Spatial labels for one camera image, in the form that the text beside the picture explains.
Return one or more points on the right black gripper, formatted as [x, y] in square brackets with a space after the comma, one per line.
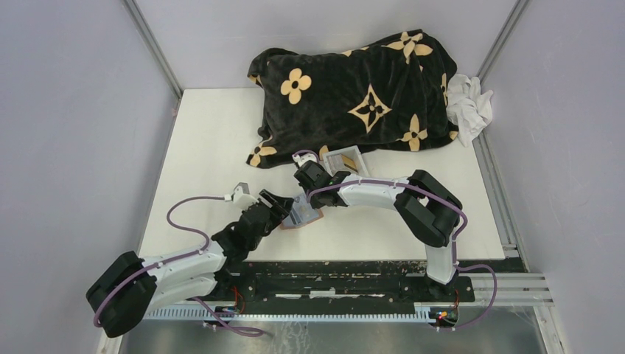
[316, 204]

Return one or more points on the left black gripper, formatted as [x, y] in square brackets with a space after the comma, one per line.
[281, 206]

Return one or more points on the tan leather card holder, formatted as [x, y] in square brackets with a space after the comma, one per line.
[301, 214]

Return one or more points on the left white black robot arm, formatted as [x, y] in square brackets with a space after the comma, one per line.
[132, 286]

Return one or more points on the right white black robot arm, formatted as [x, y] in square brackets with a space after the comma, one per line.
[431, 212]

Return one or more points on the stack of credit cards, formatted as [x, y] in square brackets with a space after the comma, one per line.
[340, 162]

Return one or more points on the white plastic card tray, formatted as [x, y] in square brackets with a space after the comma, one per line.
[352, 152]

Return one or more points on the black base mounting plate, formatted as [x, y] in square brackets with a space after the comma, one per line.
[334, 288]

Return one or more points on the black floral plush blanket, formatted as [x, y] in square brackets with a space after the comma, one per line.
[390, 95]

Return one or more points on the white crumpled cloth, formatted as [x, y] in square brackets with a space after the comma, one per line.
[468, 107]

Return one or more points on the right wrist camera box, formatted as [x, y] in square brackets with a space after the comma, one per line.
[302, 156]

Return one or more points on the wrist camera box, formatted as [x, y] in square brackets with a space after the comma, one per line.
[302, 156]
[240, 196]

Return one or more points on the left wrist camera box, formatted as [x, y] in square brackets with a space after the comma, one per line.
[240, 196]

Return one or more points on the light blue slotted rail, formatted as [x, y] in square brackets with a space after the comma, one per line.
[198, 313]

